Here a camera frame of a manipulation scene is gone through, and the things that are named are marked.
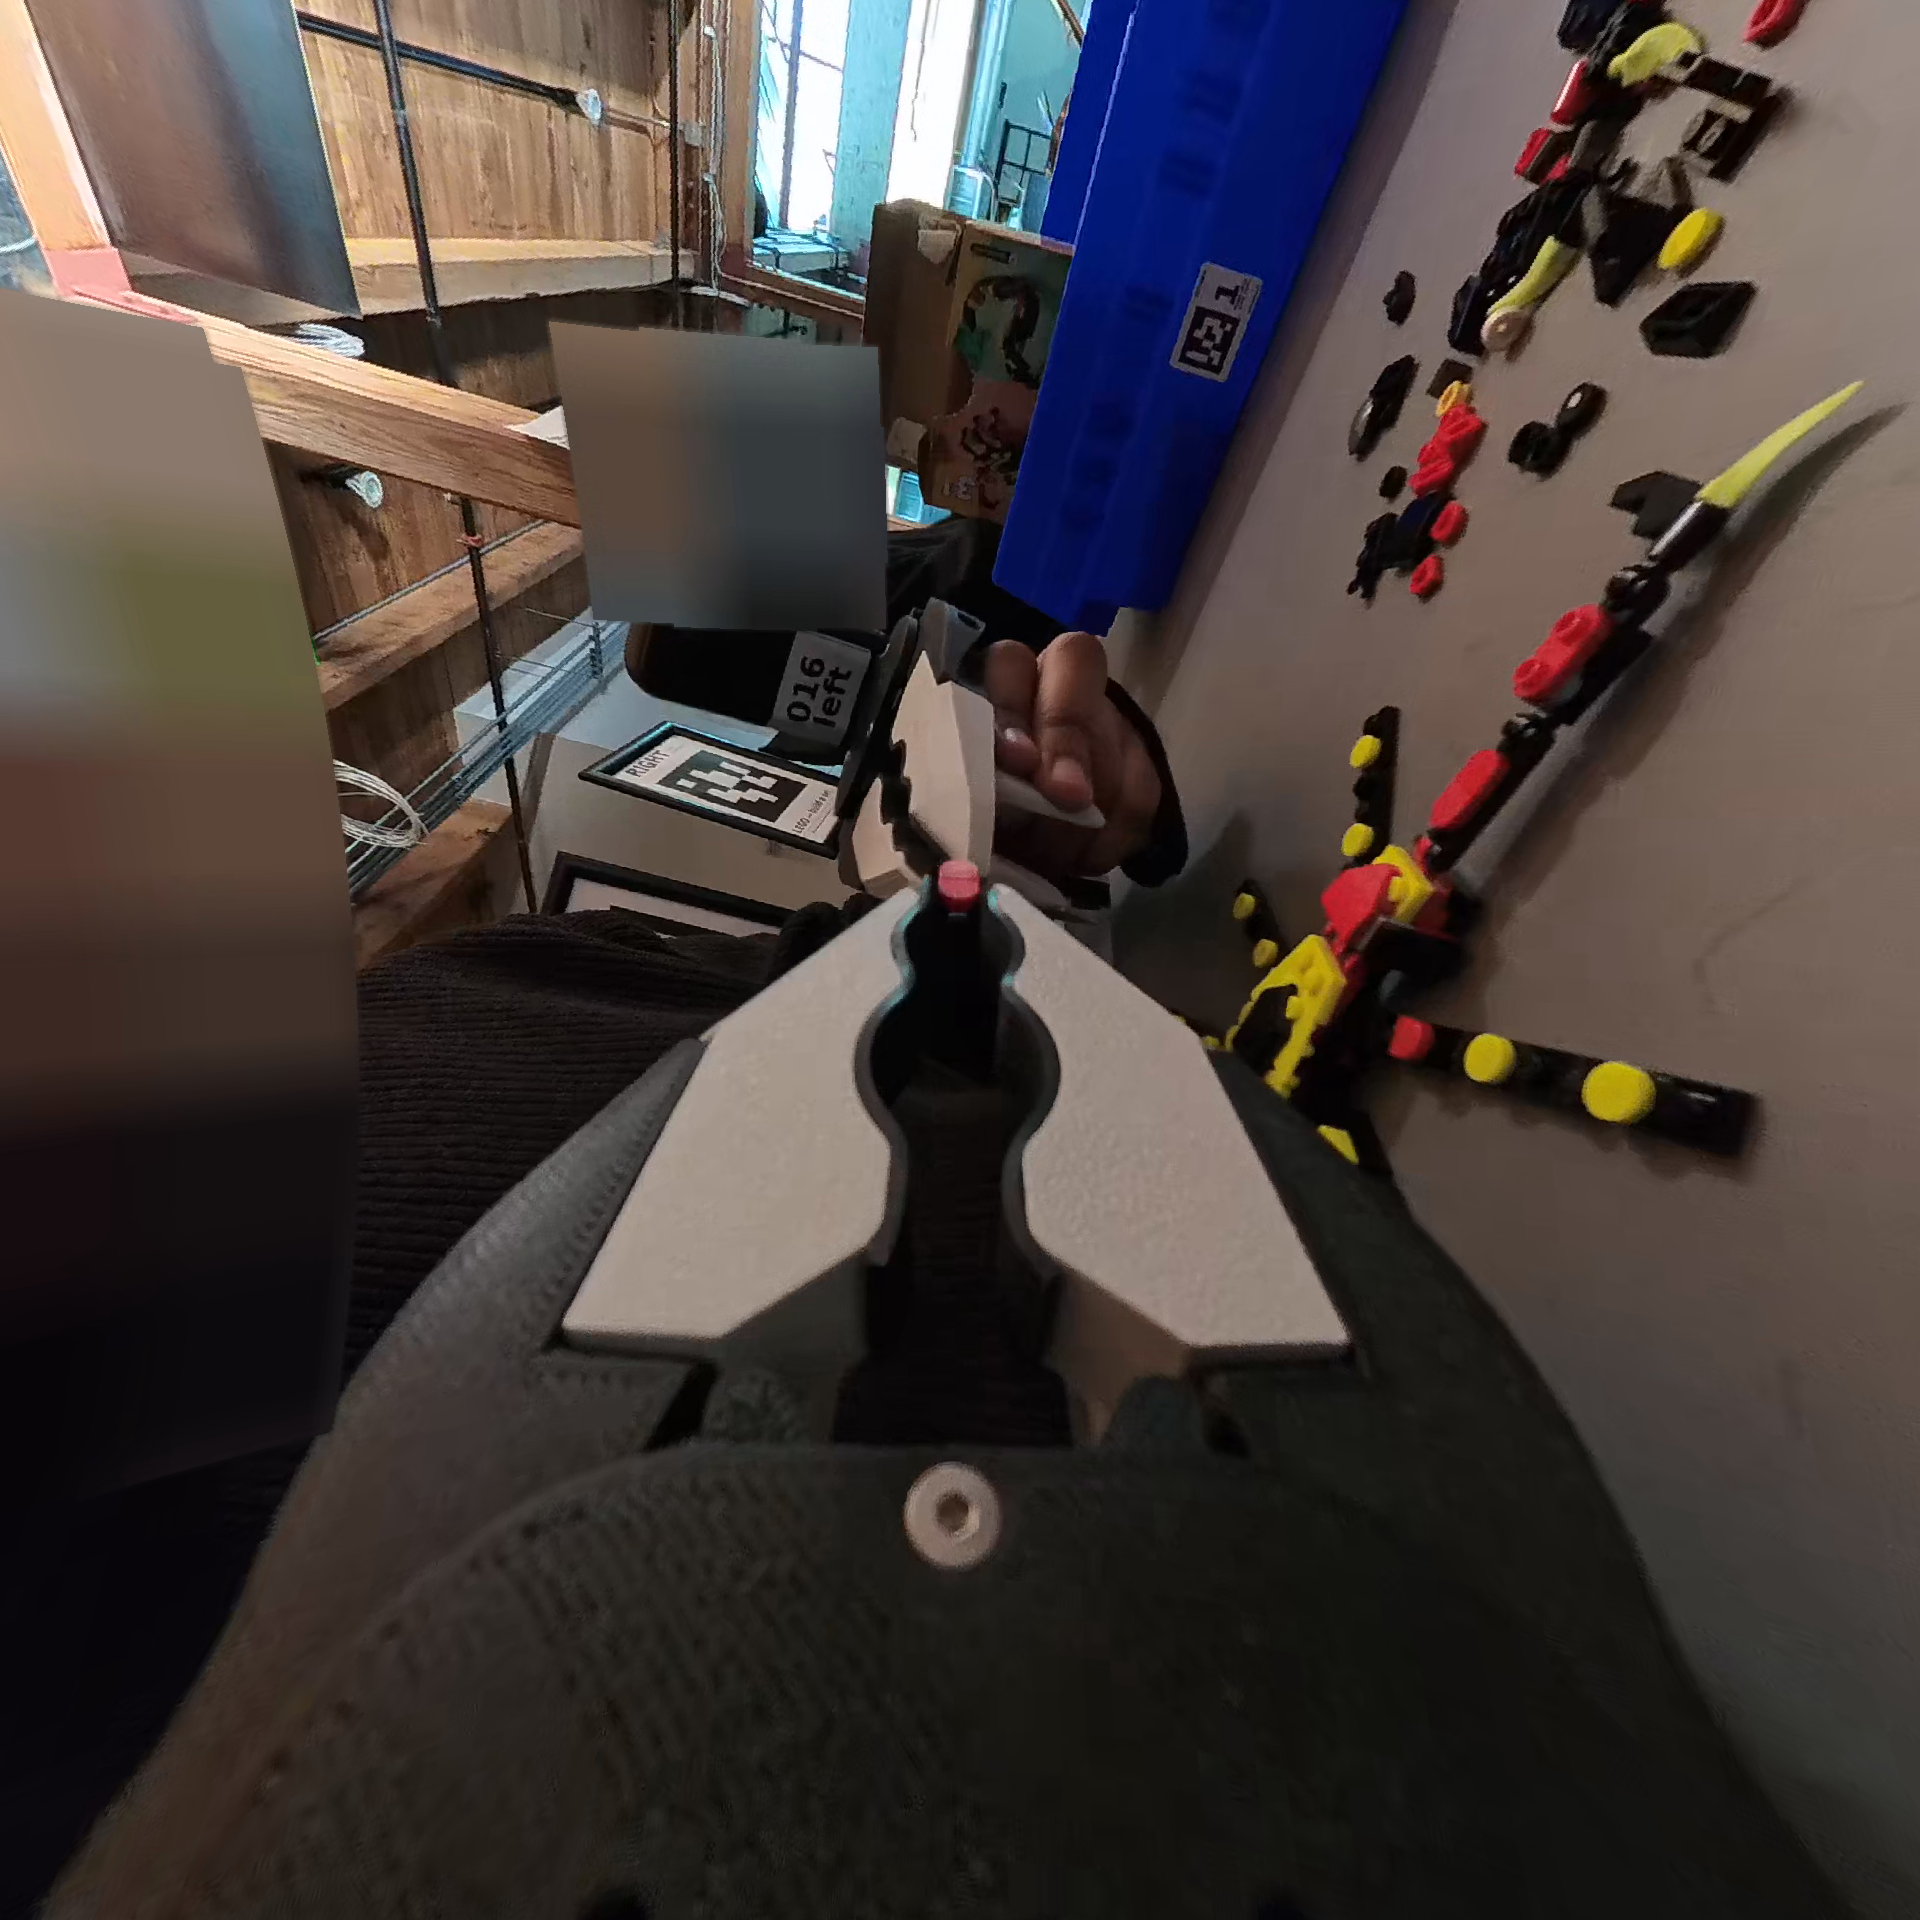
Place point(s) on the small black lego plate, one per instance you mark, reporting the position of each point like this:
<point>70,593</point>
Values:
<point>1697,319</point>

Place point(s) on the yellow round lego tile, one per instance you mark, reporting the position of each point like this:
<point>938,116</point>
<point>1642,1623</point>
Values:
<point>1687,242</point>

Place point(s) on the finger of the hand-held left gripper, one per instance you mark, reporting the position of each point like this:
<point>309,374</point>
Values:
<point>944,749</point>
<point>873,857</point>

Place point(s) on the small black red lego assembly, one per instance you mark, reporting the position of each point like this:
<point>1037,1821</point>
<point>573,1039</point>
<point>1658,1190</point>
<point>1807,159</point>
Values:
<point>961,885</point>

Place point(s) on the wooden ceiling beam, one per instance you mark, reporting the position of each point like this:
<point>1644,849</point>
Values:
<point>376,421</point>

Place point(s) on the black framed sign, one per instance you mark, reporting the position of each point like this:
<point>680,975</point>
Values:
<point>705,778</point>
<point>645,892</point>

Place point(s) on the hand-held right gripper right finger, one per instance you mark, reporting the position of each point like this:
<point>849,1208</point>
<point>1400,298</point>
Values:
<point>1185,1200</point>

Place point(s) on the silver ventilation ducts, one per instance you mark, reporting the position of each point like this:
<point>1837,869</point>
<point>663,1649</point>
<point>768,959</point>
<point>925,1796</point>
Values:
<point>195,134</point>

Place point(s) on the black round lego stud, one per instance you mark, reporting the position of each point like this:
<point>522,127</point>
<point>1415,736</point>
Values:
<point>1578,408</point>
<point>1530,447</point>

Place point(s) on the person's left hand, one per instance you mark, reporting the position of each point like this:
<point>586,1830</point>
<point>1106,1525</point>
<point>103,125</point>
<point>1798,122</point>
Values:
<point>1066,720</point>

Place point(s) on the blue bin with printed tag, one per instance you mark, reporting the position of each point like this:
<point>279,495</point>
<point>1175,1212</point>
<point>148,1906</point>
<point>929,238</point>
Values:
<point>1169,374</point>

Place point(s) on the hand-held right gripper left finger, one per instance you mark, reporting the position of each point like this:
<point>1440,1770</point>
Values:
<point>721,1185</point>

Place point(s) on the brown cardboard box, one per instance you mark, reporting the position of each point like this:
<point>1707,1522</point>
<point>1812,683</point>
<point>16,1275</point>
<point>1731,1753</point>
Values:
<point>974,358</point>

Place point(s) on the pile of lego pieces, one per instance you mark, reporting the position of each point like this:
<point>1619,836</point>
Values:
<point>1515,226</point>

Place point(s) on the black yellow lego scorpion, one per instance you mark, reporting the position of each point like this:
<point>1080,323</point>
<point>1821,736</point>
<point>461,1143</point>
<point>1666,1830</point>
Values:
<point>1350,900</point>

